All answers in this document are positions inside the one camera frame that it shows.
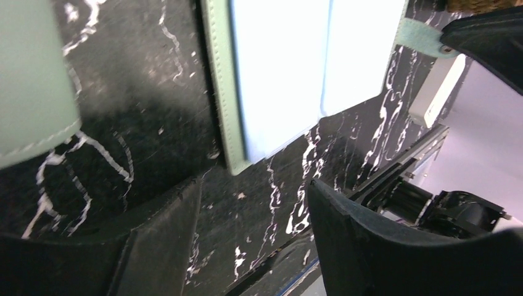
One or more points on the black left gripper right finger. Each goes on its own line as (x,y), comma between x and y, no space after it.
(364,253)

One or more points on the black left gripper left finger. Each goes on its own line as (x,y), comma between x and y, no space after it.
(144,251)

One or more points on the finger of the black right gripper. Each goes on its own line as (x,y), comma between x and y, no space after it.
(493,40)

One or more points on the mint green snap card holder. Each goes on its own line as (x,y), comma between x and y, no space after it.
(278,67)

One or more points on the woven wicker divided tray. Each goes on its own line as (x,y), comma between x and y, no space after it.
(480,6)

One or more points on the white rectangular box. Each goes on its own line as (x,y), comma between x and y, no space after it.
(435,90)

